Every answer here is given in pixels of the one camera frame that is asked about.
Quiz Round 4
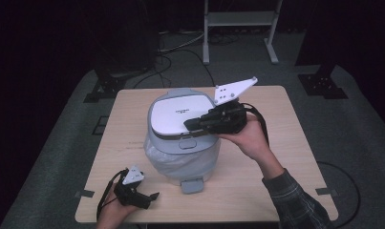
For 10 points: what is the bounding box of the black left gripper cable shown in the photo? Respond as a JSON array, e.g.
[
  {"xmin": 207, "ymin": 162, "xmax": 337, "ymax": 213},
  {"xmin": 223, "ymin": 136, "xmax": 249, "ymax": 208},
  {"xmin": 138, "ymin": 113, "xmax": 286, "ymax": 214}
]
[{"xmin": 96, "ymin": 169, "xmax": 129, "ymax": 221}]

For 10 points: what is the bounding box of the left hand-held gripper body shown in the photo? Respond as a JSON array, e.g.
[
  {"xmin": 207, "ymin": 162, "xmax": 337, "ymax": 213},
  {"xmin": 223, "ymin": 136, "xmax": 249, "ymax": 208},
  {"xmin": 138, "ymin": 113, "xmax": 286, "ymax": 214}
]
[{"xmin": 113, "ymin": 164, "xmax": 152, "ymax": 210}]

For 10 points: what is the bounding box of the white plastic bin liner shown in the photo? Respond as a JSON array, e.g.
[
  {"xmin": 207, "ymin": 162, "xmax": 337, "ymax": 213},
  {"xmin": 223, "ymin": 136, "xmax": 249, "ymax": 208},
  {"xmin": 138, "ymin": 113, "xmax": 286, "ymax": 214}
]
[{"xmin": 143, "ymin": 135, "xmax": 222, "ymax": 183}]

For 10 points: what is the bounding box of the grey floor cable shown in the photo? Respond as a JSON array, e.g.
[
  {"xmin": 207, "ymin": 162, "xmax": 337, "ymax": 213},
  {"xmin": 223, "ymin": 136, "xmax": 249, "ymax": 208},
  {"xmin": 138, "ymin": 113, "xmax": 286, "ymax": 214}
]
[{"xmin": 157, "ymin": 30, "xmax": 205, "ymax": 54}]

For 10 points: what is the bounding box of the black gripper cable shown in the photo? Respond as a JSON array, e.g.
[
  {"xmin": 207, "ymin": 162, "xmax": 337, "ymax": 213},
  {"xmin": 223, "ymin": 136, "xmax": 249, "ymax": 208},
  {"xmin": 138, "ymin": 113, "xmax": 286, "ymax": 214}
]
[
  {"xmin": 240, "ymin": 101, "xmax": 362, "ymax": 228},
  {"xmin": 96, "ymin": 169, "xmax": 129, "ymax": 221}
]

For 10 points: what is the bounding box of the person's left hand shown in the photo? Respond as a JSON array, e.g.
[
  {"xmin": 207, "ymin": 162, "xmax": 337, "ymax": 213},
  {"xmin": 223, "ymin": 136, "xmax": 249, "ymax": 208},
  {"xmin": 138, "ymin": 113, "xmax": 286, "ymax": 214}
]
[{"xmin": 96, "ymin": 183, "xmax": 140, "ymax": 229}]

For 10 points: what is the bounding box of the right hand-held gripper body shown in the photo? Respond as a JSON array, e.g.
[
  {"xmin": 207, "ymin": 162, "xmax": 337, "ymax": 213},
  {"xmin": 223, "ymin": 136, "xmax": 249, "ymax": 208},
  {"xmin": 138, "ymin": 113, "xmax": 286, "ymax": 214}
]
[{"xmin": 208, "ymin": 75, "xmax": 259, "ymax": 135}]

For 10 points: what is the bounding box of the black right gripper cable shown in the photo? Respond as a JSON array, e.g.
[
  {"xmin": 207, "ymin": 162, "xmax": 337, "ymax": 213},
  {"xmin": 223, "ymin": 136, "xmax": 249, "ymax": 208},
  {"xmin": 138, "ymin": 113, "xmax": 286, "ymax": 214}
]
[{"xmin": 240, "ymin": 101, "xmax": 362, "ymax": 228}]

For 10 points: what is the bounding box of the black floor cable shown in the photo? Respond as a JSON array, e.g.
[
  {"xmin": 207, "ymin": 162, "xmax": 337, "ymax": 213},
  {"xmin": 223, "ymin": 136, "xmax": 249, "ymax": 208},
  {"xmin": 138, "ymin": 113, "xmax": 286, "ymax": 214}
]
[{"xmin": 132, "ymin": 49, "xmax": 216, "ymax": 90}]

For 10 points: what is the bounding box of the white metal stand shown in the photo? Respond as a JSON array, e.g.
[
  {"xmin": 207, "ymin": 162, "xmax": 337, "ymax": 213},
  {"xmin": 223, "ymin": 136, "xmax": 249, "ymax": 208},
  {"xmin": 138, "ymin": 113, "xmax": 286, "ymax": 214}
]
[{"xmin": 202, "ymin": 0, "xmax": 284, "ymax": 66}]

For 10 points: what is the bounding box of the grey pedal trash can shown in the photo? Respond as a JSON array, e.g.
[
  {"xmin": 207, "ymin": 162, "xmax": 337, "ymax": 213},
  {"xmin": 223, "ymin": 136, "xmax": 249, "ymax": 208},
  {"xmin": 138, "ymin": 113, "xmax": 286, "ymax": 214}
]
[{"xmin": 143, "ymin": 88, "xmax": 222, "ymax": 196}]

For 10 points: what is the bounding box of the person's right hand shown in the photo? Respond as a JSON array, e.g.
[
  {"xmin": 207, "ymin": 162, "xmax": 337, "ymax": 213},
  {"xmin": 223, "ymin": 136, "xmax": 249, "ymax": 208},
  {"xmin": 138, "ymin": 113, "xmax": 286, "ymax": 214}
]
[{"xmin": 216, "ymin": 114, "xmax": 286, "ymax": 181}]

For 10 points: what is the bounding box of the grey tape strip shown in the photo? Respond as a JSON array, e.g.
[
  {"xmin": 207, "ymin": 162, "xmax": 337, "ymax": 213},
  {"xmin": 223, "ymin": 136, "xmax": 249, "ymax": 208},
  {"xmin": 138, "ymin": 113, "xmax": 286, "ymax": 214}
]
[
  {"xmin": 74, "ymin": 189, "xmax": 96, "ymax": 199},
  {"xmin": 314, "ymin": 187, "xmax": 340, "ymax": 197}
]

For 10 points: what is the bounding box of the black stand with base plate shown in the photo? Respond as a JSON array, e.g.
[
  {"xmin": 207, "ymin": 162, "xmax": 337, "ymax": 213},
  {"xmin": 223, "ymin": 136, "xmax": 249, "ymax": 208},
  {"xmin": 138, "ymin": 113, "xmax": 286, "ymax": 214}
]
[
  {"xmin": 297, "ymin": 64, "xmax": 349, "ymax": 100},
  {"xmin": 82, "ymin": 56, "xmax": 158, "ymax": 104}
]

